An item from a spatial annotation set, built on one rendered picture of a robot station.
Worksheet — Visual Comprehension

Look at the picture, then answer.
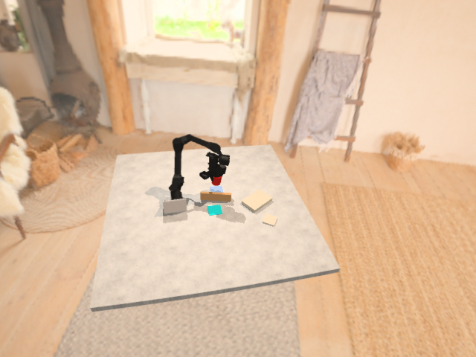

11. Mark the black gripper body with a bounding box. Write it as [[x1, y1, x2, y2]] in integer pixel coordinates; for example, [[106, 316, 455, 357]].
[[199, 162, 227, 180]]

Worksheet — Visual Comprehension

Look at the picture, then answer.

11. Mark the red cup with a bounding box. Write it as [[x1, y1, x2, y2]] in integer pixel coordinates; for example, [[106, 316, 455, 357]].
[[211, 176, 222, 186]]

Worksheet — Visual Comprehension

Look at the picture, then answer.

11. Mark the orange wooden bar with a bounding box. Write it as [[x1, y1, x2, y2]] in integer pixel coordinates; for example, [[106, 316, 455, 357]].
[[200, 191, 231, 202]]

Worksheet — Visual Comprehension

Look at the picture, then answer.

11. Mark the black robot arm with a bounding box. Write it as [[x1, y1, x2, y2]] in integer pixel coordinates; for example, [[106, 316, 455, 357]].
[[169, 134, 230, 200]]

